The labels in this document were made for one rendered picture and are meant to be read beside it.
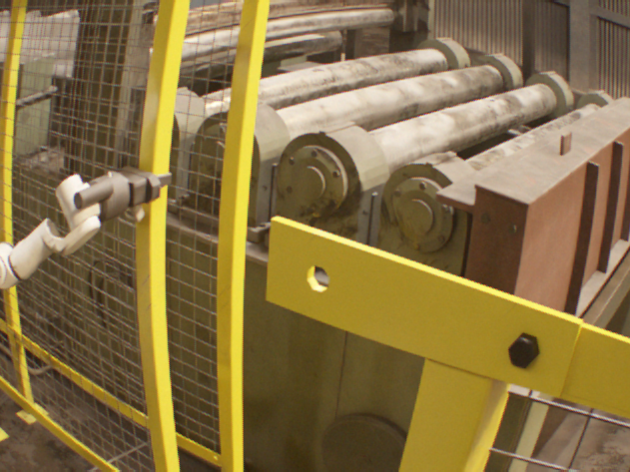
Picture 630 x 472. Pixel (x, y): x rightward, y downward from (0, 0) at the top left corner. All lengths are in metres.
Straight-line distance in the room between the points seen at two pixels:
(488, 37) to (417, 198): 9.79
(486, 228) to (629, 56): 9.31
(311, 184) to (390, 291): 2.23
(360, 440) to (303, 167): 0.83
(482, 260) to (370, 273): 1.86
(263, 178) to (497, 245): 0.87
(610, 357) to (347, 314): 0.18
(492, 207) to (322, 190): 0.60
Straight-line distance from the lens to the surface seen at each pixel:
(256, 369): 3.10
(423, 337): 0.54
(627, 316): 4.69
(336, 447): 2.99
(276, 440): 3.20
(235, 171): 2.32
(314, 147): 2.77
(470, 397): 0.55
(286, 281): 0.58
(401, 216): 2.66
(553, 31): 11.90
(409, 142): 3.09
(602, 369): 0.51
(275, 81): 3.64
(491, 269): 2.40
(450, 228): 2.60
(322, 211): 2.79
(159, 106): 1.85
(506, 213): 2.34
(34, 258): 1.80
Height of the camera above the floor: 2.07
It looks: 23 degrees down
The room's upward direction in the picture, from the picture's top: 5 degrees clockwise
